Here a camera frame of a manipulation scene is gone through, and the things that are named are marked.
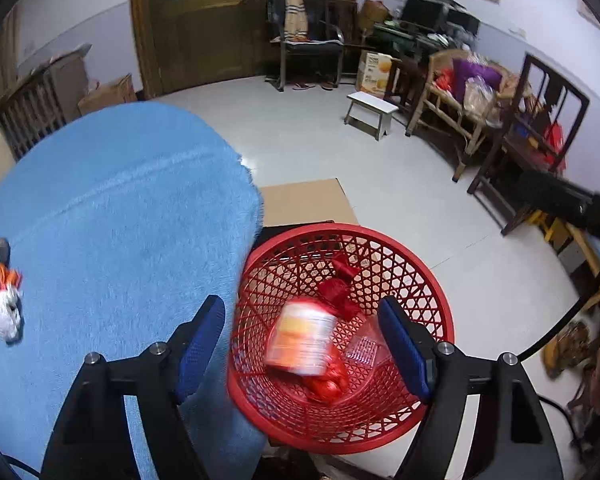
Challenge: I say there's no white wooden stool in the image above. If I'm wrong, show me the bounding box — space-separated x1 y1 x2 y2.
344 91 400 141

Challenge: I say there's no white orange wrapper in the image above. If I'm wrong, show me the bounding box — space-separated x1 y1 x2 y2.
0 267 25 343

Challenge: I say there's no slatted radiator cover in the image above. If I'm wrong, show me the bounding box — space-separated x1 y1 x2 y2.
0 44 92 160

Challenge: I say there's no dark wooden chair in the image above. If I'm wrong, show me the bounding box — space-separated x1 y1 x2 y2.
467 52 591 236

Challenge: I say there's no clear plastic tray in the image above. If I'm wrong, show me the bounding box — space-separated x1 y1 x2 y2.
345 320 396 367

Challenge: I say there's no blue tablecloth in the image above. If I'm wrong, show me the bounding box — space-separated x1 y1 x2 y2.
0 101 265 480

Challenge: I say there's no black computer monitor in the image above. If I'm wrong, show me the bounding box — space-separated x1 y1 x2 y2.
402 0 448 31
447 10 481 37

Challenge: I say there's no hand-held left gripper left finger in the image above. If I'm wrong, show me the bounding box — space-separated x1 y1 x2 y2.
39 294 227 480

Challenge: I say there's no black metal chair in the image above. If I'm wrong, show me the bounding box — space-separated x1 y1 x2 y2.
265 0 346 92

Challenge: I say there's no orange print cardboard box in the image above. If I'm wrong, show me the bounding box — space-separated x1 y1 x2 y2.
355 51 395 98

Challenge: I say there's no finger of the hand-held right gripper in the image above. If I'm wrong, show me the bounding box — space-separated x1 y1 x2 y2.
517 169 600 227

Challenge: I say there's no red bag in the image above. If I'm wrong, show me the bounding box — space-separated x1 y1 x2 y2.
545 120 567 162

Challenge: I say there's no orange white snack packet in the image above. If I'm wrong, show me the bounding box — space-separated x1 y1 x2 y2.
264 297 340 376

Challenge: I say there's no striped beige scarf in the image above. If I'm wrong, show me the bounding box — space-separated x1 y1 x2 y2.
284 0 308 41

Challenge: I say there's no cluttered dark desk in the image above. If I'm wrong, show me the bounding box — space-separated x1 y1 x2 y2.
367 20 481 66

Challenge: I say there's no small brown cardboard box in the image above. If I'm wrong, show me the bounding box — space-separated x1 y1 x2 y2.
360 0 391 31

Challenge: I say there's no brown wooden double door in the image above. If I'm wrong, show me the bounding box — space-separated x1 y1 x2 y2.
129 0 361 98

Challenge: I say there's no purple cushion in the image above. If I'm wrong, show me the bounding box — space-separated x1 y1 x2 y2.
452 57 503 101

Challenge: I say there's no flat cardboard sheet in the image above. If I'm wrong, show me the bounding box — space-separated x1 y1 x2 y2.
259 177 361 228

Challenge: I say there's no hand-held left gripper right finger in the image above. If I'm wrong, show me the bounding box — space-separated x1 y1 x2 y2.
377 295 566 480

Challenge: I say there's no red plastic lattice basket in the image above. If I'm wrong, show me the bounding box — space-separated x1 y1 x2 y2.
226 222 456 456

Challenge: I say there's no clear plastic bag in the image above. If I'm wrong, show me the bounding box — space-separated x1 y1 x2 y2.
462 76 496 116

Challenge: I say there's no red foil wrapper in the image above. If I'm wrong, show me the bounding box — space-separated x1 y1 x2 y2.
302 350 351 403
317 255 363 321

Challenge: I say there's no wicker armchair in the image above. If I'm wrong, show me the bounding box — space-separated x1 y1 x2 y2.
407 50 523 181

